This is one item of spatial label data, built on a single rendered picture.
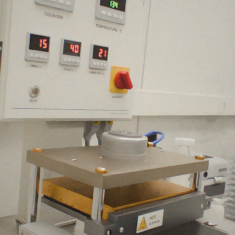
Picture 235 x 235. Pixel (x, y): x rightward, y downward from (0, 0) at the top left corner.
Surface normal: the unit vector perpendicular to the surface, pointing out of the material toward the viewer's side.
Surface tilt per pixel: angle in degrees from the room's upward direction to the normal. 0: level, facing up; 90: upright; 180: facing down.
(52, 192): 90
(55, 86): 90
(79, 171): 90
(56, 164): 90
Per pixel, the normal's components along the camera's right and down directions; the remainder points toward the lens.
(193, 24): 0.76, 0.13
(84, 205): -0.69, 0.00
